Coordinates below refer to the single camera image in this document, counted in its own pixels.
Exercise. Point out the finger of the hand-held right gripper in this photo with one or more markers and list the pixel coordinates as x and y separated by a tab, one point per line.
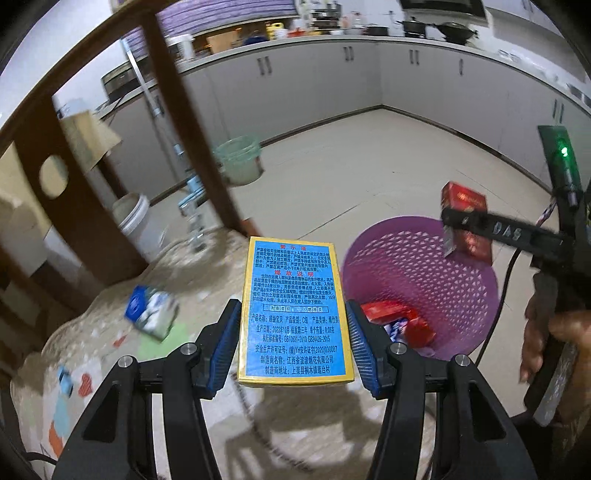
508	228

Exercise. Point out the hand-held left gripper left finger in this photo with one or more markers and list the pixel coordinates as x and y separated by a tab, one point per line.
221	350

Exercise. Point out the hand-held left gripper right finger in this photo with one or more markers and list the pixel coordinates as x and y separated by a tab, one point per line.
364	350

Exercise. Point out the blue and white box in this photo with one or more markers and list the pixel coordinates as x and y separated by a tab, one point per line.
396	330

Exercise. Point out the plain red box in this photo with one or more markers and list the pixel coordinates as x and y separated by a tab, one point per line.
383	311

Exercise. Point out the red box with gold print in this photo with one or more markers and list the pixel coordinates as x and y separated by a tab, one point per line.
466	198

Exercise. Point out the purple perforated plastic basket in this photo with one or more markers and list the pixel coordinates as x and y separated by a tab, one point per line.
461	286

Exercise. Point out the blue box with yellow edges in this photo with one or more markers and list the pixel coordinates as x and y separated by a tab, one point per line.
295	314

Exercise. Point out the green trash bin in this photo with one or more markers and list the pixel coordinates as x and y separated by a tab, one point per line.
240	161

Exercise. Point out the person's right hand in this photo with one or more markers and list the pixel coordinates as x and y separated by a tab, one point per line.
535	341

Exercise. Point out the glossy red box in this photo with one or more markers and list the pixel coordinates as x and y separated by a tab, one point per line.
420	330

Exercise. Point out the beige patterned chair cushion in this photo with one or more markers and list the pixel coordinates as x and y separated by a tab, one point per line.
207	277

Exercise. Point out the blue and white carton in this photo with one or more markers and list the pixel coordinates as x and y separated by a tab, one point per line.
147	309

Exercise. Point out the white plastic bucket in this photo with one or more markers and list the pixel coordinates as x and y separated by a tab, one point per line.
134	217

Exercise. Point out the black wok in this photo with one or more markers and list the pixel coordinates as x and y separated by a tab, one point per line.
457	31

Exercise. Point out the black cooking pot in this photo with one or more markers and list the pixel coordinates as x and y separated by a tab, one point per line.
414	26

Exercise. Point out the black range hood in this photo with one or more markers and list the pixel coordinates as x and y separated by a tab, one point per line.
438	4

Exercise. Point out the grey kitchen cabinets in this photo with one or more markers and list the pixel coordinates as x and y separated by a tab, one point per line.
323	78

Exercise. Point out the dark wooden chair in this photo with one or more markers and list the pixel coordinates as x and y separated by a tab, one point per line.
184	115

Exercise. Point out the stacked metal cookware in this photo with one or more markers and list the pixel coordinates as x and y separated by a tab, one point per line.
325	18

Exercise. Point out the black countertop oven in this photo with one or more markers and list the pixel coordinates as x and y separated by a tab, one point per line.
117	83

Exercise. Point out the yellow bottle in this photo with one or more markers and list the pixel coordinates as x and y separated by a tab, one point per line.
275	31

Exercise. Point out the white rice cooker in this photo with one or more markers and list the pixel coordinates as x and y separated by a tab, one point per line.
182	48

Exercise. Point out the purple landscape wall poster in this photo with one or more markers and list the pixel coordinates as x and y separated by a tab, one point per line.
231	14

